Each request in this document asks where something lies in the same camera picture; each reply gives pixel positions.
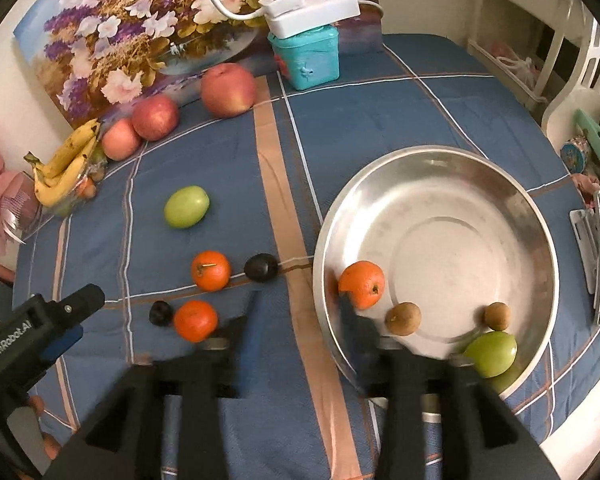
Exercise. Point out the middle red apple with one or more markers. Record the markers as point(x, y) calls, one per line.
point(155, 118)

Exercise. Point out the blue plaid tablecloth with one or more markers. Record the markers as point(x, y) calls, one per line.
point(271, 175)

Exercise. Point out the teal plastic box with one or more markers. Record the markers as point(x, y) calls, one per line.
point(308, 59)

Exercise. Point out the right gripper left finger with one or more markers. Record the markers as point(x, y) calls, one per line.
point(123, 436)

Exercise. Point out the clear fruit bag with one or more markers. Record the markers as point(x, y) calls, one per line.
point(86, 188)

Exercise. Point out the round steel plate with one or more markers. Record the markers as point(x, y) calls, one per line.
point(452, 233)

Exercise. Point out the white plastic chair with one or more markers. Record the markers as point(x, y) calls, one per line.
point(580, 92)

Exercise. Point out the brown longan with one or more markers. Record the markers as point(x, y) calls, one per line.
point(497, 316)
point(403, 319)

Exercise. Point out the floral painting canvas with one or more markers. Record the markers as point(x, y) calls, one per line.
point(97, 58)

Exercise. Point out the pink gift box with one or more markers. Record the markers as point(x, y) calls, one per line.
point(18, 206)

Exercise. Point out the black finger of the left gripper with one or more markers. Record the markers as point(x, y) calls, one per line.
point(39, 332)

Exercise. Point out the brown longan right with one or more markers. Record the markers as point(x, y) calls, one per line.
point(497, 316)

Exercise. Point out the small pink apple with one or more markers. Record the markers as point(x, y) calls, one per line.
point(121, 140)

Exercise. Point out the orange with stem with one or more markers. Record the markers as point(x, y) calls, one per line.
point(210, 271)

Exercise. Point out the yellow banana bunch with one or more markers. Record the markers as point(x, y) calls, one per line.
point(57, 178)

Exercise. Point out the green fruit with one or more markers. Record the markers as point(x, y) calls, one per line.
point(186, 207)
point(492, 353)

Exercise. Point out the white shelf rack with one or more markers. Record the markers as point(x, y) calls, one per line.
point(519, 41)

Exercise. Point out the brown longan left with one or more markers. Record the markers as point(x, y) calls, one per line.
point(403, 319)

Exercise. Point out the large red apple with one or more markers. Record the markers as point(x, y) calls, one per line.
point(228, 90)

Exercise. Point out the green fruit in plate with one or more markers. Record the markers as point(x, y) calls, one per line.
point(492, 353)

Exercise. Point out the small dark plum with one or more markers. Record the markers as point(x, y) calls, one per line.
point(161, 314)

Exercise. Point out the orange in plate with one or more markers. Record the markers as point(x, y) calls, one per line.
point(363, 282)

